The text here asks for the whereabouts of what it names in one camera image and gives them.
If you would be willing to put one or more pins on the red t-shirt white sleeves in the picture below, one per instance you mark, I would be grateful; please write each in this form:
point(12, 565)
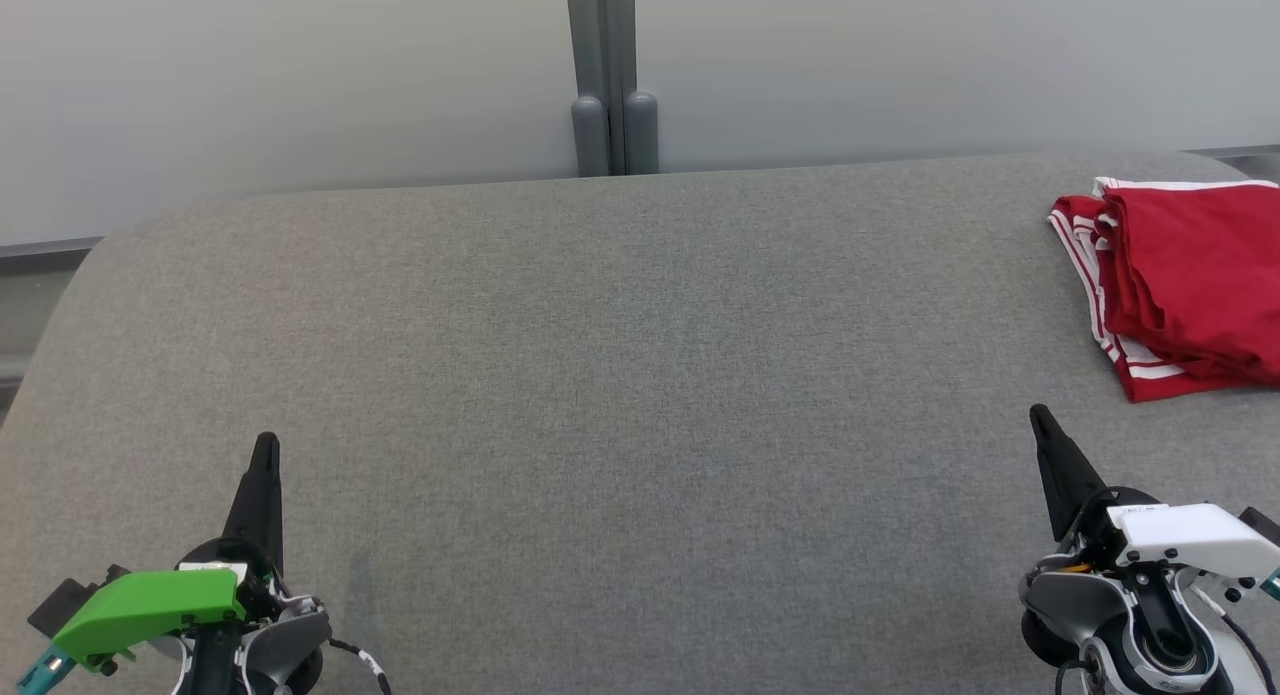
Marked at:
point(1150, 385)

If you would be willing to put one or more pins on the red shorts white side stripes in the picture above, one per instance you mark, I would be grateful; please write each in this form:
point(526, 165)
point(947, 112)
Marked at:
point(1200, 275)

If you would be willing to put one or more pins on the grey partition post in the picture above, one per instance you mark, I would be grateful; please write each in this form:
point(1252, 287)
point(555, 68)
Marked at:
point(610, 75)

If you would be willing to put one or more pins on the grey fabric sofa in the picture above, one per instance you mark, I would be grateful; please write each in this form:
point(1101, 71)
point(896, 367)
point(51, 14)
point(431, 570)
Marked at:
point(640, 425)

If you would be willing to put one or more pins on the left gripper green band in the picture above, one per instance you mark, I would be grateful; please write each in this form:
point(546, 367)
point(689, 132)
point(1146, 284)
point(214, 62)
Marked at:
point(150, 605)

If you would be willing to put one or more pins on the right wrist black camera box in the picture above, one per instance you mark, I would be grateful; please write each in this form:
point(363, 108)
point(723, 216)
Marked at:
point(1262, 527)

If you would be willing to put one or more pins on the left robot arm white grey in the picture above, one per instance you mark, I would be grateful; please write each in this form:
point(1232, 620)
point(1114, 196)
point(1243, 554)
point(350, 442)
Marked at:
point(270, 645)

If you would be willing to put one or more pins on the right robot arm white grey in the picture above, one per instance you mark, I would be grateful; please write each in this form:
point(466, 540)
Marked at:
point(1130, 635)

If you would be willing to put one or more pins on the grey partition base rail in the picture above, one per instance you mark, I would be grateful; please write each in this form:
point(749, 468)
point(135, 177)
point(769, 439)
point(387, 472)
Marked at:
point(50, 248)
point(1240, 151)

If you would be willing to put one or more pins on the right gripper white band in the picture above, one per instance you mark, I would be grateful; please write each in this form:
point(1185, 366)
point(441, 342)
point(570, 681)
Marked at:
point(1190, 535)

